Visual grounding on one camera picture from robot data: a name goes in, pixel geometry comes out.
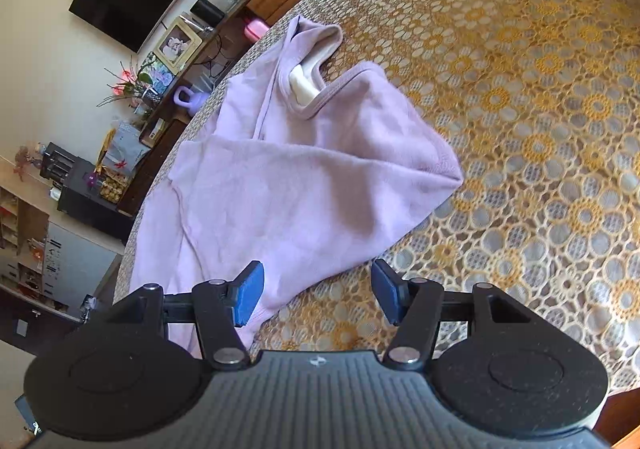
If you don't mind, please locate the lilac sweatshirt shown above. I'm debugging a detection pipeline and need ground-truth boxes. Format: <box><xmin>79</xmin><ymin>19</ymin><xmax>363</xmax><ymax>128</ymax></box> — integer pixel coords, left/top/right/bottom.
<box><xmin>130</xmin><ymin>16</ymin><xmax>463</xmax><ymax>343</ymax></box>

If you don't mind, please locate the jar of yellow snacks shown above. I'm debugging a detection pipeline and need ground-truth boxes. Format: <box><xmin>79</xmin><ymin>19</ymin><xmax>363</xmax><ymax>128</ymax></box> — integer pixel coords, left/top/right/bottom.
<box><xmin>99</xmin><ymin>168</ymin><xmax>129</xmax><ymax>204</ymax></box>

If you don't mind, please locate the black cabinet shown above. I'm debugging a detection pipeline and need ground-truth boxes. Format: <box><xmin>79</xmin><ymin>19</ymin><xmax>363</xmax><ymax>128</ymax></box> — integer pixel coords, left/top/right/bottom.
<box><xmin>40</xmin><ymin>143</ymin><xmax>134</xmax><ymax>244</ymax></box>

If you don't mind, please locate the white gift bag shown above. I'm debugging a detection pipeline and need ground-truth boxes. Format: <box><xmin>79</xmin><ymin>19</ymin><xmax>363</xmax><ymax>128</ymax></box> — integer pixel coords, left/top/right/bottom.
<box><xmin>100</xmin><ymin>121</ymin><xmax>150</xmax><ymax>178</ymax></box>

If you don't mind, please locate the purple kettlebell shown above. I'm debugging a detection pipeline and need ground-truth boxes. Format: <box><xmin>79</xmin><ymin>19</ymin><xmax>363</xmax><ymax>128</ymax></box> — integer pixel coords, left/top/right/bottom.
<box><xmin>174</xmin><ymin>86</ymin><xmax>208</xmax><ymax>118</ymax></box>

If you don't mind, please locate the pink flower pot plant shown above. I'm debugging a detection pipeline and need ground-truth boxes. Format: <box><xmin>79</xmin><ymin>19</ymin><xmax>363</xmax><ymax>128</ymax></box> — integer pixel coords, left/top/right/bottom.
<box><xmin>96</xmin><ymin>53</ymin><xmax>175</xmax><ymax>109</ymax></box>

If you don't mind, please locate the gold framed photo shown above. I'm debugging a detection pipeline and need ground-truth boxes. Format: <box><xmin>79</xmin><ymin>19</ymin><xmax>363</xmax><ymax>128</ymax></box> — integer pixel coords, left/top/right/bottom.
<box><xmin>154</xmin><ymin>16</ymin><xmax>203</xmax><ymax>74</ymax></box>

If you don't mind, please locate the gold lace tablecloth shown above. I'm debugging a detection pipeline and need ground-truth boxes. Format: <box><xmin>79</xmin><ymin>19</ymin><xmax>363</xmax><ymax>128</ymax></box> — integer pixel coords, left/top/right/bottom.
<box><xmin>112</xmin><ymin>0</ymin><xmax>640</xmax><ymax>395</ymax></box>

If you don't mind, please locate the pink small case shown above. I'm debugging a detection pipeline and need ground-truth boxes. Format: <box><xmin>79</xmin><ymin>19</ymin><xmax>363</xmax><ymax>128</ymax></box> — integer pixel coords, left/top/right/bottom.
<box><xmin>243</xmin><ymin>18</ymin><xmax>270</xmax><ymax>43</ymax></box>

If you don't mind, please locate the black cylindrical speaker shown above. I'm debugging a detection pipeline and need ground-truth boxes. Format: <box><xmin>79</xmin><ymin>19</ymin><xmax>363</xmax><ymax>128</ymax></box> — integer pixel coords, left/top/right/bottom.
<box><xmin>190</xmin><ymin>0</ymin><xmax>226</xmax><ymax>28</ymax></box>

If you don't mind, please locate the long wooden TV cabinet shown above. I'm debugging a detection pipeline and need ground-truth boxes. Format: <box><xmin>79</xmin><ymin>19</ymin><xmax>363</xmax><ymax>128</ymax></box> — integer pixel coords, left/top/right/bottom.
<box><xmin>116</xmin><ymin>0</ymin><xmax>300</xmax><ymax>217</ymax></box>

